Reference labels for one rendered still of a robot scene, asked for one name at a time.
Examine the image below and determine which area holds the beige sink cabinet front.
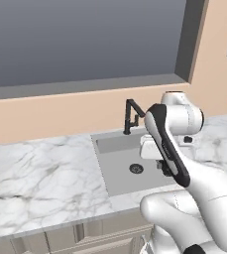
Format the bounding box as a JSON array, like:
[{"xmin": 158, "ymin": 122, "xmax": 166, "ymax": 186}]
[{"xmin": 82, "ymin": 223, "xmax": 155, "ymax": 254}]

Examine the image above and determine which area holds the black faucet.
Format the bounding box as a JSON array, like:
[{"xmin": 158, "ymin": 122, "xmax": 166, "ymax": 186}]
[{"xmin": 122, "ymin": 97, "xmax": 147, "ymax": 136}]

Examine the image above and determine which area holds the grey sink basin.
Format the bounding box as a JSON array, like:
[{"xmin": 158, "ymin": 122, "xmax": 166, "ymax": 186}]
[{"xmin": 90, "ymin": 126, "xmax": 198, "ymax": 198}]

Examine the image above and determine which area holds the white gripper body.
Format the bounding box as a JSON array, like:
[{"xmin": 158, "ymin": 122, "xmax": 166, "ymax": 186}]
[{"xmin": 139, "ymin": 133, "xmax": 167, "ymax": 161}]

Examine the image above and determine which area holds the grey framed window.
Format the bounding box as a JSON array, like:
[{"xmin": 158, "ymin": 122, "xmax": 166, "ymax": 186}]
[{"xmin": 0, "ymin": 0, "xmax": 208, "ymax": 101}]

